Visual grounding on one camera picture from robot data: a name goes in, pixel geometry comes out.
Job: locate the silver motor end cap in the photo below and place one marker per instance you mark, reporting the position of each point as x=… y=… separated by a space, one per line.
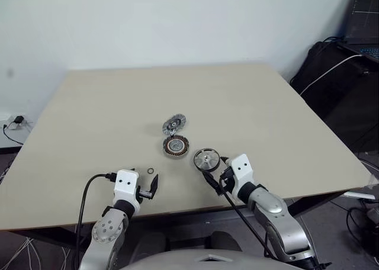
x=173 y=123

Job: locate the white flat box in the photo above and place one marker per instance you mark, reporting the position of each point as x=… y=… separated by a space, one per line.
x=359 y=194

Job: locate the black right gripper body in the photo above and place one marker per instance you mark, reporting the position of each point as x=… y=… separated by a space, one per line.
x=227 y=184

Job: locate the large black bag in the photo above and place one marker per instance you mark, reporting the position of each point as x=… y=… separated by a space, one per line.
x=340 y=95

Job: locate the grey robot torso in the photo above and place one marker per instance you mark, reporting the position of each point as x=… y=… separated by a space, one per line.
x=177 y=261

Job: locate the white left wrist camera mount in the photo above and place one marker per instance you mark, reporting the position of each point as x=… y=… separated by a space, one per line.
x=125 y=181

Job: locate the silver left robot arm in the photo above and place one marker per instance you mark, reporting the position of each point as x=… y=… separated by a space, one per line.
x=103 y=231

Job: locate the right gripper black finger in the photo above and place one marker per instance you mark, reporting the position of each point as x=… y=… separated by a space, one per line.
x=225 y=160
x=212 y=183

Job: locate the black open laptop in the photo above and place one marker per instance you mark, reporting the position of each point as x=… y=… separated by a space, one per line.
x=362 y=18

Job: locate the motor stator with copper windings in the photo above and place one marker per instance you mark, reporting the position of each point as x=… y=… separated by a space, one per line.
x=176 y=146

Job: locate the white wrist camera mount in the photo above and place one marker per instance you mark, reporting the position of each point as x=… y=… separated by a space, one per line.
x=125 y=181
x=241 y=166

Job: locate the white power strip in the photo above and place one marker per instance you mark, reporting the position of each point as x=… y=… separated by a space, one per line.
x=9 y=125

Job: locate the black power adapter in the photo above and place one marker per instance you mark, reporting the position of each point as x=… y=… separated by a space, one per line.
x=19 y=119

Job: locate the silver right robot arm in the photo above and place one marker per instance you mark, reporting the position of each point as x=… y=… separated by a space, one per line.
x=272 y=213

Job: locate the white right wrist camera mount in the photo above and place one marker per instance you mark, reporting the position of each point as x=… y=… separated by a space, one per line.
x=241 y=166

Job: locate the dark grey rounded shape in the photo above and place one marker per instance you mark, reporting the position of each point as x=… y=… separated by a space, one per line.
x=225 y=241

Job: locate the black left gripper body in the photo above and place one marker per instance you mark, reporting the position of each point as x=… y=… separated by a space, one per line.
x=145 y=194

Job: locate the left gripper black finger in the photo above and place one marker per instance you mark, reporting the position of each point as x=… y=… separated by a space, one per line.
x=154 y=184
x=132 y=168

